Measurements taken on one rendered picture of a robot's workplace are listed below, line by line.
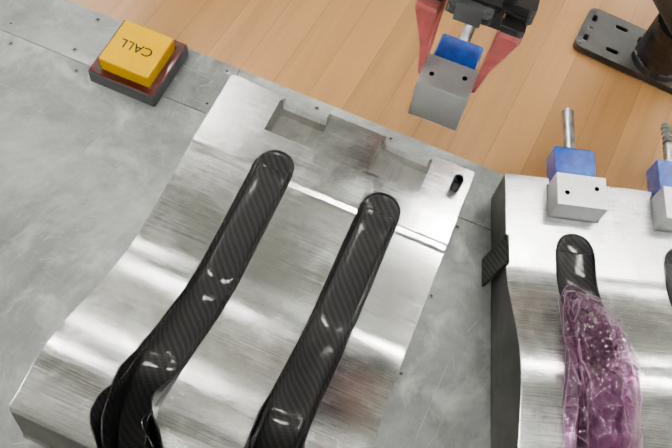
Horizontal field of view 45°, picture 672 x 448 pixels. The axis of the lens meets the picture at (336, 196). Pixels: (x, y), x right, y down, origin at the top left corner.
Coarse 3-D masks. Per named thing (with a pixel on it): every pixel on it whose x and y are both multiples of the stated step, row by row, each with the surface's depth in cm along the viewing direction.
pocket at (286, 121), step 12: (276, 108) 79; (288, 108) 81; (276, 120) 82; (288, 120) 82; (300, 120) 81; (312, 120) 81; (324, 120) 81; (276, 132) 81; (288, 132) 81; (300, 132) 81; (312, 132) 81; (312, 144) 81
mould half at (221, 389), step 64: (256, 128) 78; (192, 192) 74; (320, 192) 75; (384, 192) 76; (448, 192) 76; (128, 256) 71; (192, 256) 72; (256, 256) 72; (320, 256) 73; (384, 256) 73; (128, 320) 65; (256, 320) 69; (384, 320) 70; (64, 384) 60; (192, 384) 62; (256, 384) 63; (384, 384) 67
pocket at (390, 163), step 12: (384, 144) 80; (384, 156) 81; (396, 156) 80; (408, 156) 80; (372, 168) 80; (384, 168) 80; (396, 168) 80; (408, 168) 80; (420, 168) 80; (396, 180) 80; (408, 180) 80; (420, 180) 80
